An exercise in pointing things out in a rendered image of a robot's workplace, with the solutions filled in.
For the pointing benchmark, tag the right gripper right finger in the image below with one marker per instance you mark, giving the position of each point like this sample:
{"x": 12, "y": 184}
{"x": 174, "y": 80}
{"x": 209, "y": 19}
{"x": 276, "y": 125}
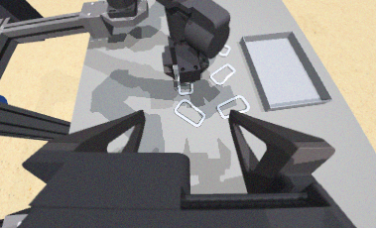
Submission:
{"x": 288, "y": 151}

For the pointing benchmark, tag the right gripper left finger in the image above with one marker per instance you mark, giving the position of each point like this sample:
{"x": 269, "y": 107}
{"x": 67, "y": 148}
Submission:
{"x": 97, "y": 138}

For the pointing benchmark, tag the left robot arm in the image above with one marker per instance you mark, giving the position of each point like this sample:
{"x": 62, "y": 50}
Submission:
{"x": 203, "y": 24}

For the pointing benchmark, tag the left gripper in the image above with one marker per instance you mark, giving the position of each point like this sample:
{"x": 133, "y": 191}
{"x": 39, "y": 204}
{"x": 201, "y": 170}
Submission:
{"x": 168, "y": 63}

